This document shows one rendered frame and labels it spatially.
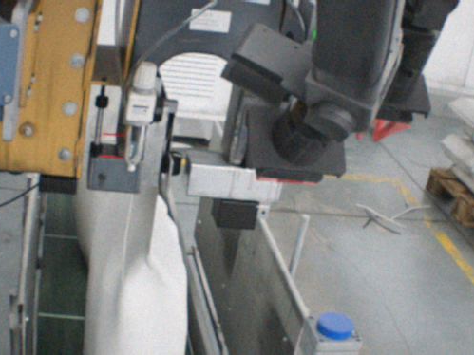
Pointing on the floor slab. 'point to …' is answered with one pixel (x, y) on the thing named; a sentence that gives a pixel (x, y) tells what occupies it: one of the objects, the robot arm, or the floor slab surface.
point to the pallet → (467, 208)
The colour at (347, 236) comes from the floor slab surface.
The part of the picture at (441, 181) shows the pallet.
